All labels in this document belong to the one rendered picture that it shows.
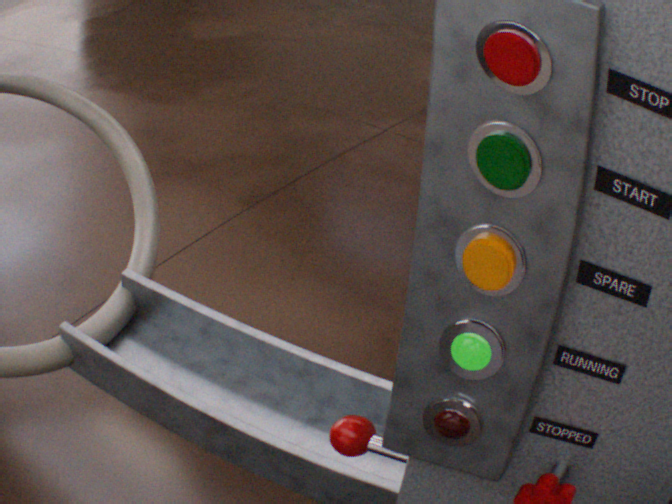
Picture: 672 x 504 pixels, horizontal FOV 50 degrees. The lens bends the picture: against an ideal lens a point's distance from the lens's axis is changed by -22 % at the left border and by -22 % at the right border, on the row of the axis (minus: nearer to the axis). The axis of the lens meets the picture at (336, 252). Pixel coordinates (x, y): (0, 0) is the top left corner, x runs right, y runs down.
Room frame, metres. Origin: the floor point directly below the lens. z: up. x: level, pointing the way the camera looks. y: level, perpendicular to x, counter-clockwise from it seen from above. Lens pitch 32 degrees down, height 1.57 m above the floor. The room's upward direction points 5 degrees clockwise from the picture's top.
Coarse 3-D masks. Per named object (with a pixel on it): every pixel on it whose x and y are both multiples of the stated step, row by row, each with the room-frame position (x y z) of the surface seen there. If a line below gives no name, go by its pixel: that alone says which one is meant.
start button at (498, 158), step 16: (480, 144) 0.33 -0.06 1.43; (496, 144) 0.32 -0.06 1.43; (512, 144) 0.32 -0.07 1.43; (480, 160) 0.33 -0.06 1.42; (496, 160) 0.32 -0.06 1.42; (512, 160) 0.32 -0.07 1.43; (528, 160) 0.32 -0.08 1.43; (496, 176) 0.32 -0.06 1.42; (512, 176) 0.32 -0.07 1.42; (528, 176) 0.32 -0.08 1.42
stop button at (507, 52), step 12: (492, 36) 0.33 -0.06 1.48; (504, 36) 0.32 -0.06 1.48; (516, 36) 0.32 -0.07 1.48; (492, 48) 0.33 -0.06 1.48; (504, 48) 0.32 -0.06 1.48; (516, 48) 0.32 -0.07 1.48; (528, 48) 0.32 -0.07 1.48; (492, 60) 0.33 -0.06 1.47; (504, 60) 0.32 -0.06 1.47; (516, 60) 0.32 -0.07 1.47; (528, 60) 0.32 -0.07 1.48; (492, 72) 0.33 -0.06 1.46; (504, 72) 0.32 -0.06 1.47; (516, 72) 0.32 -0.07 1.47; (528, 72) 0.32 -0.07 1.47; (516, 84) 0.32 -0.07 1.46
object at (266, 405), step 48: (144, 288) 0.64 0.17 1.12; (144, 336) 0.61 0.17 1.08; (192, 336) 0.61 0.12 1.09; (240, 336) 0.59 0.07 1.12; (96, 384) 0.53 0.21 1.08; (144, 384) 0.50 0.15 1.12; (192, 384) 0.56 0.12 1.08; (240, 384) 0.57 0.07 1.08; (288, 384) 0.57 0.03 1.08; (336, 384) 0.55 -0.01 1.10; (384, 384) 0.54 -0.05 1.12; (192, 432) 0.48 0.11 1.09; (240, 432) 0.46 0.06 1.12; (288, 432) 0.51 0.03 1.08; (288, 480) 0.44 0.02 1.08; (336, 480) 0.43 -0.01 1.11; (384, 480) 0.42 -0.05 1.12
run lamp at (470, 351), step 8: (464, 336) 0.33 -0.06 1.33; (472, 336) 0.33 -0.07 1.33; (480, 336) 0.32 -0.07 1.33; (456, 344) 0.33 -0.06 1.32; (464, 344) 0.32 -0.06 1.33; (472, 344) 0.32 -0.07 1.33; (480, 344) 0.32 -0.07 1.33; (488, 344) 0.32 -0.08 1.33; (456, 352) 0.33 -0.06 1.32; (464, 352) 0.32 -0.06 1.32; (472, 352) 0.32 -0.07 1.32; (480, 352) 0.32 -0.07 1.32; (488, 352) 0.32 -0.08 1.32; (456, 360) 0.33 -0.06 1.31; (464, 360) 0.32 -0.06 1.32; (472, 360) 0.32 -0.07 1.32; (480, 360) 0.32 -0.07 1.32; (488, 360) 0.32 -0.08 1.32; (464, 368) 0.33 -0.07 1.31; (472, 368) 0.32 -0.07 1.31; (480, 368) 0.32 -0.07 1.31
